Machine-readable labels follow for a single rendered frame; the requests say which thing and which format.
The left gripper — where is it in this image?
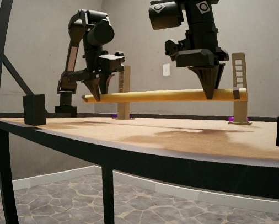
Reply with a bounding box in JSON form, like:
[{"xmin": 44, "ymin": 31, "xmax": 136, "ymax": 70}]
[{"xmin": 67, "ymin": 47, "xmax": 124, "ymax": 102}]

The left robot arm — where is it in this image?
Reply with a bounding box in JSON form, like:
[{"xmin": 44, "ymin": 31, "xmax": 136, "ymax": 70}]
[{"xmin": 57, "ymin": 9, "xmax": 125, "ymax": 106}]

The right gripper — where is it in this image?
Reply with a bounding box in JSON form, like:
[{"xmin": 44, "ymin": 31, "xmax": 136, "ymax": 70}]
[{"xmin": 175, "ymin": 22, "xmax": 229, "ymax": 100}]

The long yellow rail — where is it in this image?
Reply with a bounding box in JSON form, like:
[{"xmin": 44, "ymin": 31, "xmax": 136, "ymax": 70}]
[{"xmin": 81, "ymin": 87, "xmax": 248, "ymax": 103}]

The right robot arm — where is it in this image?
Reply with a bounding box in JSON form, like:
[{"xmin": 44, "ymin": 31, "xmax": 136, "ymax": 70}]
[{"xmin": 148, "ymin": 0, "xmax": 219, "ymax": 61}]

